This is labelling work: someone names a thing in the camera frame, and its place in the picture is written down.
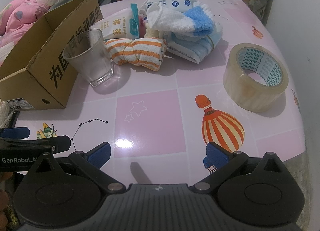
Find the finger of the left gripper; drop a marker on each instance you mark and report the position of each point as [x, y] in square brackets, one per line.
[59, 144]
[19, 132]

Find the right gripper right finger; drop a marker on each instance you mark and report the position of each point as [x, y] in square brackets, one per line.
[221, 164]

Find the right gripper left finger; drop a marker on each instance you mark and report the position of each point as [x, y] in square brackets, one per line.
[89, 164]

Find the blue face mask pack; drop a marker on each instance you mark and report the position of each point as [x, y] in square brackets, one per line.
[194, 51]

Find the orange striped towel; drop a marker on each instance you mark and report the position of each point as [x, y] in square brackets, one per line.
[146, 52]

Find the cotton swab bag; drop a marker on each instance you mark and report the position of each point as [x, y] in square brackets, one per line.
[122, 24]

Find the white and blue fluffy towel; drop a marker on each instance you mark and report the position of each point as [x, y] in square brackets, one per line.
[195, 22]

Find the wet wipes pack blue dots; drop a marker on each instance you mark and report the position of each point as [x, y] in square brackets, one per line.
[178, 5]

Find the cream cloth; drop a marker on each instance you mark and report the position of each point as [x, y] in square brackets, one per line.
[151, 33]

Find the person's left hand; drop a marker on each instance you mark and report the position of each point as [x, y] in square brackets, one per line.
[4, 201]

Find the brown cardboard box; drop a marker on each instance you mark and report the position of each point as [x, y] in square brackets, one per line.
[35, 75]

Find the clear packing tape roll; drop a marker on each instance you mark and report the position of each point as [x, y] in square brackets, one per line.
[254, 78]

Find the clear drinking glass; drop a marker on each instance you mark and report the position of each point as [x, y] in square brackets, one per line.
[87, 53]

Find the pink floral blanket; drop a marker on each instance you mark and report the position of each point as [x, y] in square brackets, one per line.
[18, 17]

